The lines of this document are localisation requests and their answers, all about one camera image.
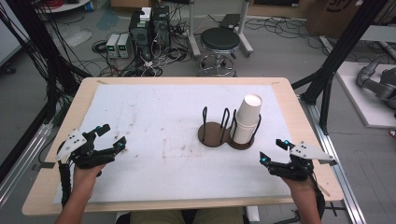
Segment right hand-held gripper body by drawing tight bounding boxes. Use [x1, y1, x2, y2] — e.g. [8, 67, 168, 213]
[269, 141, 337, 182]

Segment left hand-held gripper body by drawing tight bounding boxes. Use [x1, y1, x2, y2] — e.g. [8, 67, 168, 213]
[55, 130, 116, 170]

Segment white paper cup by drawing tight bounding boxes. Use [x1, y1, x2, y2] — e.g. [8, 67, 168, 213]
[235, 93, 263, 127]

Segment brown cup holder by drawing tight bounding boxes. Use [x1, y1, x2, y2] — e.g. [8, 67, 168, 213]
[197, 105, 262, 151]

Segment person's right hand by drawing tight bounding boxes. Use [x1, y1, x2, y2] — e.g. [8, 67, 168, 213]
[281, 174, 319, 203]

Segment person's left hand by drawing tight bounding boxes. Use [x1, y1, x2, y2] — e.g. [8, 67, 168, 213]
[72, 161, 106, 201]

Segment black tape piece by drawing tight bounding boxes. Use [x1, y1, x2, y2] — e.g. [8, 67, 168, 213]
[31, 161, 56, 172]

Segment white table sheet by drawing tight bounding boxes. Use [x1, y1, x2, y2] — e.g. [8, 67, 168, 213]
[51, 83, 293, 204]

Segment white table leg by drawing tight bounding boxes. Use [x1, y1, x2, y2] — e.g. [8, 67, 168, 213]
[246, 205, 261, 223]

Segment person's khaki trousers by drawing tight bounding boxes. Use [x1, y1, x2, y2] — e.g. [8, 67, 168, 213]
[129, 207, 246, 224]

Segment grey power supply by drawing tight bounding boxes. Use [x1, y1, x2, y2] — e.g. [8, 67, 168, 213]
[106, 33, 120, 59]
[117, 33, 131, 59]

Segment white platform board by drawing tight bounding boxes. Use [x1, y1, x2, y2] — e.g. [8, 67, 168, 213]
[335, 61, 396, 129]

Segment clear plastic bag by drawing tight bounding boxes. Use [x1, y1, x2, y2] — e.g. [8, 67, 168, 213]
[57, 26, 93, 48]

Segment black computer tower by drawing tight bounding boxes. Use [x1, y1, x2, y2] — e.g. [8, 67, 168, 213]
[151, 5, 172, 49]
[128, 10, 153, 61]

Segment teal sheet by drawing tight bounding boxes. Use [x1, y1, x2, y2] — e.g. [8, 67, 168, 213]
[95, 10, 120, 32]

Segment black round stool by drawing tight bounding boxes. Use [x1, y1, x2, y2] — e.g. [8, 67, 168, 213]
[196, 27, 241, 77]

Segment white box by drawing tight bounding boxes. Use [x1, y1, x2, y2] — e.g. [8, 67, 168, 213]
[139, 7, 152, 22]

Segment white round table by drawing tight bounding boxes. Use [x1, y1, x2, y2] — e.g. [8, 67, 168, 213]
[34, 0, 92, 14]

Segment cardboard box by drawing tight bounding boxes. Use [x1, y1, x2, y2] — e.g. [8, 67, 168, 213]
[304, 0, 368, 38]

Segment white metal stand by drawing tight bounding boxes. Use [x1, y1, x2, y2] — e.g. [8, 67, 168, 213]
[186, 0, 255, 60]

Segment black laptop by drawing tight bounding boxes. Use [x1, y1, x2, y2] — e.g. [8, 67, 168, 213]
[219, 13, 241, 30]

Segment black braided right gripper cable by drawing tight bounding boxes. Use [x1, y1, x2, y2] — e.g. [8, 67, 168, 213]
[307, 174, 327, 220]

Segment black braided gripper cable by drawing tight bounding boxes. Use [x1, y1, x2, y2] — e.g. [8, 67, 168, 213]
[57, 159, 73, 209]
[307, 174, 327, 220]

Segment black braided left gripper cable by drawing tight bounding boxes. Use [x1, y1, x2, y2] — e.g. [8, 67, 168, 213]
[57, 159, 73, 209]

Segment aluminium rail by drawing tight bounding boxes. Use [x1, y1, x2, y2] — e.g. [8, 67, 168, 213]
[300, 97, 367, 224]
[0, 122, 54, 208]

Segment tangle of floor cables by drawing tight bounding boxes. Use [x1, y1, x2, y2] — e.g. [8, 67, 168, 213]
[90, 36, 194, 77]

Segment black metal frame post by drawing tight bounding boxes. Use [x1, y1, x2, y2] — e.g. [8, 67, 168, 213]
[0, 0, 92, 94]
[290, 0, 390, 134]

